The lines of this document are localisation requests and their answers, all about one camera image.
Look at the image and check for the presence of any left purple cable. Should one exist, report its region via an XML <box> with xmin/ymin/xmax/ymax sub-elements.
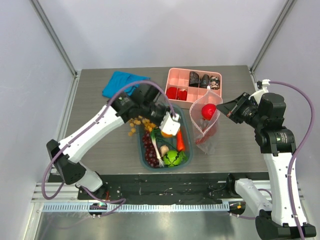
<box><xmin>41</xmin><ymin>80</ymin><xmax>180</xmax><ymax>216</ymax></box>

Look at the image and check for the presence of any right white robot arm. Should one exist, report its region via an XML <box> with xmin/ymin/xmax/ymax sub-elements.
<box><xmin>216</xmin><ymin>92</ymin><xmax>317</xmax><ymax>240</ymax></box>

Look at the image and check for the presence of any red toy lobster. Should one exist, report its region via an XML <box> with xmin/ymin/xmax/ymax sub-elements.
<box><xmin>195</xmin><ymin>121</ymin><xmax>218</xmax><ymax>145</ymax></box>

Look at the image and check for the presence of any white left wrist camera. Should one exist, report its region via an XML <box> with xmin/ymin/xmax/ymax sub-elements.
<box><xmin>159</xmin><ymin>111</ymin><xmax>181</xmax><ymax>136</ymax></box>

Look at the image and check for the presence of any teal plastic basket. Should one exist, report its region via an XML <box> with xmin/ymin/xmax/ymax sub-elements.
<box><xmin>137</xmin><ymin>104</ymin><xmax>193</xmax><ymax>173</ymax></box>

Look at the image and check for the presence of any red rolled sock left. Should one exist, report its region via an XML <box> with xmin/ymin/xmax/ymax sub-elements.
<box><xmin>166</xmin><ymin>86</ymin><xmax>178</xmax><ymax>100</ymax></box>

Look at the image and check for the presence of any toy green onion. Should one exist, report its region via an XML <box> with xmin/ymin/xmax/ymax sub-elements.
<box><xmin>150</xmin><ymin>128</ymin><xmax>177</xmax><ymax>168</ymax></box>

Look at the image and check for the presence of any floral rolled sock right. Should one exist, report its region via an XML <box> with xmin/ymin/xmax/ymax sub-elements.
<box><xmin>209</xmin><ymin>76</ymin><xmax>221</xmax><ymax>90</ymax></box>

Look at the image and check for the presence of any brown longan bunch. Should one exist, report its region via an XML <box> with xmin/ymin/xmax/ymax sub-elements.
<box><xmin>128</xmin><ymin>115</ymin><xmax>150</xmax><ymax>137</ymax></box>

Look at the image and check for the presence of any orange toy fruit cluster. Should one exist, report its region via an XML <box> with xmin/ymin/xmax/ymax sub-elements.
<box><xmin>144</xmin><ymin>122</ymin><xmax>158</xmax><ymax>133</ymax></box>

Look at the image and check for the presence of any dark rolled sock left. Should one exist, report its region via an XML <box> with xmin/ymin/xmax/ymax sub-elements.
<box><xmin>188</xmin><ymin>71</ymin><xmax>200</xmax><ymax>88</ymax></box>

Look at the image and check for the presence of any purple grape bunch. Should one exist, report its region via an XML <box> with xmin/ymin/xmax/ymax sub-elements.
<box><xmin>142</xmin><ymin>132</ymin><xmax>160</xmax><ymax>168</ymax></box>

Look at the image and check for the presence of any white slotted cable duct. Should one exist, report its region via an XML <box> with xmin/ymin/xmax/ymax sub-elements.
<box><xmin>42</xmin><ymin>202</ymin><xmax>230</xmax><ymax>213</ymax></box>

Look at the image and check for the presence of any red toy apple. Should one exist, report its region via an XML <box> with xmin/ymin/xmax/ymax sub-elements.
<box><xmin>201</xmin><ymin>103</ymin><xmax>217</xmax><ymax>121</ymax></box>

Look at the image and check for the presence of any purple cable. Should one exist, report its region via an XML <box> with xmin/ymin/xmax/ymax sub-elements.
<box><xmin>228</xmin><ymin>80</ymin><xmax>315</xmax><ymax>240</ymax></box>
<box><xmin>41</xmin><ymin>80</ymin><xmax>180</xmax><ymax>216</ymax></box>

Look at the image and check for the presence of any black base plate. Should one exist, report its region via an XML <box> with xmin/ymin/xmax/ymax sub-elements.
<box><xmin>78</xmin><ymin>172</ymin><xmax>258</xmax><ymax>205</ymax></box>

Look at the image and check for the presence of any blue folded cloth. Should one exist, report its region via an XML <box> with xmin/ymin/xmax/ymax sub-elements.
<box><xmin>102</xmin><ymin>71</ymin><xmax>150</xmax><ymax>99</ymax></box>

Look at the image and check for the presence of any green toy melon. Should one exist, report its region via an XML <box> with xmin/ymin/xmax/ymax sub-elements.
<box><xmin>163</xmin><ymin>150</ymin><xmax>182</xmax><ymax>168</ymax></box>

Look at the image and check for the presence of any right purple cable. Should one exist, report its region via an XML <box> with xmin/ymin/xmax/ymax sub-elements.
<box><xmin>228</xmin><ymin>80</ymin><xmax>315</xmax><ymax>240</ymax></box>

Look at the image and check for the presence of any pink divided organizer box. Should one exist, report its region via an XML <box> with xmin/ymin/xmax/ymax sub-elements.
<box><xmin>165</xmin><ymin>67</ymin><xmax>222</xmax><ymax>109</ymax></box>

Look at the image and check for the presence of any dark rolled sock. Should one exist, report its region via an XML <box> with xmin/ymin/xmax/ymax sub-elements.
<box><xmin>199</xmin><ymin>74</ymin><xmax>210</xmax><ymax>89</ymax></box>
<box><xmin>188</xmin><ymin>71</ymin><xmax>200</xmax><ymax>88</ymax></box>

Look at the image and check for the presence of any red rolled sock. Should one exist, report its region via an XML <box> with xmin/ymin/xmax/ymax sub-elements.
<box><xmin>166</xmin><ymin>86</ymin><xmax>178</xmax><ymax>100</ymax></box>
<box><xmin>176</xmin><ymin>88</ymin><xmax>188</xmax><ymax>101</ymax></box>

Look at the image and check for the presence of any orange toy carrot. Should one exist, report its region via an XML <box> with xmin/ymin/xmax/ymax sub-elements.
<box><xmin>176</xmin><ymin>129</ymin><xmax>186</xmax><ymax>152</ymax></box>

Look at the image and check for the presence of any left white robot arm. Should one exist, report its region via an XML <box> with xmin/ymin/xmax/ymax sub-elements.
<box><xmin>45</xmin><ymin>80</ymin><xmax>175</xmax><ymax>200</ymax></box>

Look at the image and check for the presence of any white toy garlic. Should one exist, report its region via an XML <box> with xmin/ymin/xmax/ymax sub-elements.
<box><xmin>160</xmin><ymin>145</ymin><xmax>170</xmax><ymax>157</ymax></box>

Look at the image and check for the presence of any dark rolled sock middle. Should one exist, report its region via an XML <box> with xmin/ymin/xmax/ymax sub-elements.
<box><xmin>199</xmin><ymin>74</ymin><xmax>210</xmax><ymax>89</ymax></box>

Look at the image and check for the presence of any yellow toy mango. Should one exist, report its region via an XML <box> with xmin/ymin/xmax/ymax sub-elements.
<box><xmin>161</xmin><ymin>131</ymin><xmax>173</xmax><ymax>138</ymax></box>

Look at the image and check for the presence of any red rolled sock right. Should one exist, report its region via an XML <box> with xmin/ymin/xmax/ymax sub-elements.
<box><xmin>176</xmin><ymin>88</ymin><xmax>188</xmax><ymax>101</ymax></box>

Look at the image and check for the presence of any clear zip top bag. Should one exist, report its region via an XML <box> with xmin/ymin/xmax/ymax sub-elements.
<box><xmin>189</xmin><ymin>86</ymin><xmax>223</xmax><ymax>155</ymax></box>

